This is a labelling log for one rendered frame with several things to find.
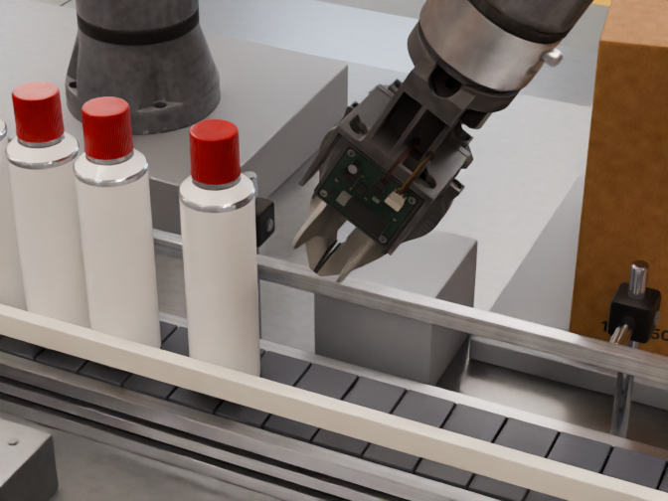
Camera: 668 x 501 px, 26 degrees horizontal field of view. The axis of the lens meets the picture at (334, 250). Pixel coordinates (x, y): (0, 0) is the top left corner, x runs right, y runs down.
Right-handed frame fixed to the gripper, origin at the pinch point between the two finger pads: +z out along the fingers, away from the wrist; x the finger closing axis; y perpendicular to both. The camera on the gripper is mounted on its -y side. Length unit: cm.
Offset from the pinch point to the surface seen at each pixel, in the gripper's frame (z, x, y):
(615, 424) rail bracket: 3.4, 23.6, -8.8
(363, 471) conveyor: 8.7, 10.8, 5.6
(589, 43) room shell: 113, 6, -270
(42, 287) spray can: 17.0, -15.5, 3.0
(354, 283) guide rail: 3.8, 2.4, -3.6
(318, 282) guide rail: 5.3, 0.4, -3.1
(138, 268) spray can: 10.7, -10.3, 1.7
